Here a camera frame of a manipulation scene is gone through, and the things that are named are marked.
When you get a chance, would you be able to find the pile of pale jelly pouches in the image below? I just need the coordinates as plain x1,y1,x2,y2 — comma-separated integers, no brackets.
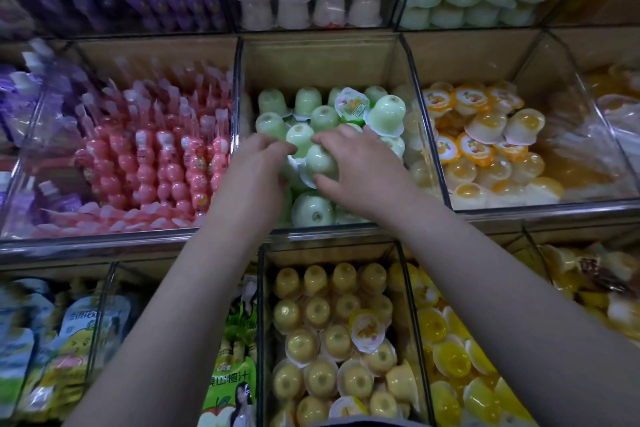
0,276,131,423

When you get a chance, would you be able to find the person's left forearm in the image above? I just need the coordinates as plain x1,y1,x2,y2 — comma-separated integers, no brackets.
65,222,276,427

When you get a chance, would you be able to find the person's right forearm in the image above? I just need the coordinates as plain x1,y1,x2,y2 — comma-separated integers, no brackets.
400,196,640,427

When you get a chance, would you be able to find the single green jelly cup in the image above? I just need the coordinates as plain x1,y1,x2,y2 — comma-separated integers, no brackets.
303,141,339,185
285,121,316,157

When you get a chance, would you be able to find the pile of pastel jelly cups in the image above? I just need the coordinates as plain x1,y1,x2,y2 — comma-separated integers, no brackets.
540,242,640,343

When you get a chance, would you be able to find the pile of green jelly cups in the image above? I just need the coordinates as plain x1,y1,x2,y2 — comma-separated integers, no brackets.
255,86,411,228

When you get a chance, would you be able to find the person's left hand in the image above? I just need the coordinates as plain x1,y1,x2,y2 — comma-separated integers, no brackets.
210,133,299,238

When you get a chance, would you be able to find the black shirt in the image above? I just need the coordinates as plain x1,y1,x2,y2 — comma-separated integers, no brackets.
320,416,431,427

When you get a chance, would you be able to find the pile of orange-lid jelly cups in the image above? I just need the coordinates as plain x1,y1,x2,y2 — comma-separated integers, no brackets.
420,81,566,211

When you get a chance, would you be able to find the pile of pale yellow jelly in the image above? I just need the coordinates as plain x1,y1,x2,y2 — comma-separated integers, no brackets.
270,262,421,427

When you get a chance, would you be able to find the person's right hand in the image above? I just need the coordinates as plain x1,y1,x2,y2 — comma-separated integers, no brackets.
312,123,426,228

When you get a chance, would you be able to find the pile of yellow jelly cups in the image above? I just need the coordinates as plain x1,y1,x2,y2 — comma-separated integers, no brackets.
410,262,531,427

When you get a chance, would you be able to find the pile of pink jelly sticks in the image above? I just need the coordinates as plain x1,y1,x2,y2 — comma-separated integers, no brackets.
75,61,236,233

